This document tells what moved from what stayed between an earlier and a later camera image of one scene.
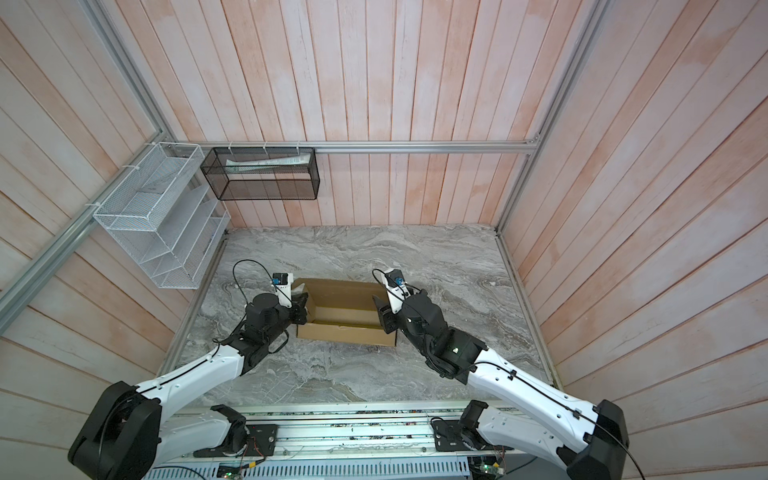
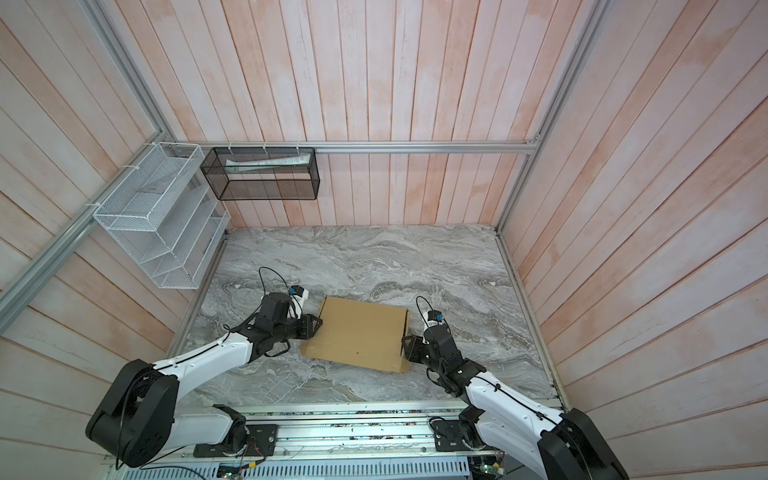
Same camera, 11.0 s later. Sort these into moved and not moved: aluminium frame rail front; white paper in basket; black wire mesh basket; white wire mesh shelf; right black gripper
Moved: right black gripper
Not moved: white wire mesh shelf; white paper in basket; aluminium frame rail front; black wire mesh basket
